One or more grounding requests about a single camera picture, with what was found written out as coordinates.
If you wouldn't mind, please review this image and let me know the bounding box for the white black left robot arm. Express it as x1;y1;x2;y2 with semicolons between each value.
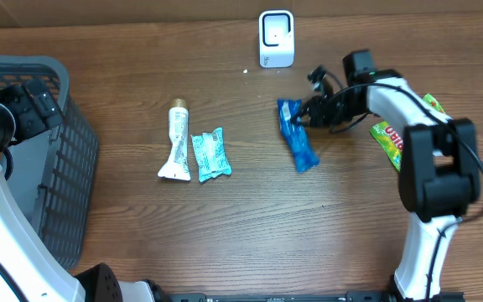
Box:
0;55;163;301

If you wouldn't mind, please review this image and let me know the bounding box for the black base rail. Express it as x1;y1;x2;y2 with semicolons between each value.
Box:
164;290;465;302

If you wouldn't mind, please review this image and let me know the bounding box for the white barcode scanner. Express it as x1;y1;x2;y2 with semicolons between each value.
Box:
258;10;295;69

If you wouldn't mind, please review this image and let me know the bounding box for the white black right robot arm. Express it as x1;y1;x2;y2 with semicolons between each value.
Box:
286;49;483;301

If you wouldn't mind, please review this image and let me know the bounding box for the green snack bag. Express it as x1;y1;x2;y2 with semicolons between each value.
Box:
370;92;450;171

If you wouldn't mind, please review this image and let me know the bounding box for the grey plastic basket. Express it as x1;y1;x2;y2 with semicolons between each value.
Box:
0;55;100;270

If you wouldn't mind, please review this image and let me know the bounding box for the white tube gold cap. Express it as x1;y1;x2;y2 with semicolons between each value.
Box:
158;98;191;181

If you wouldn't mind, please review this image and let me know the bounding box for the light blue snack packet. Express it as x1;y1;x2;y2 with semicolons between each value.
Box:
191;128;232;183

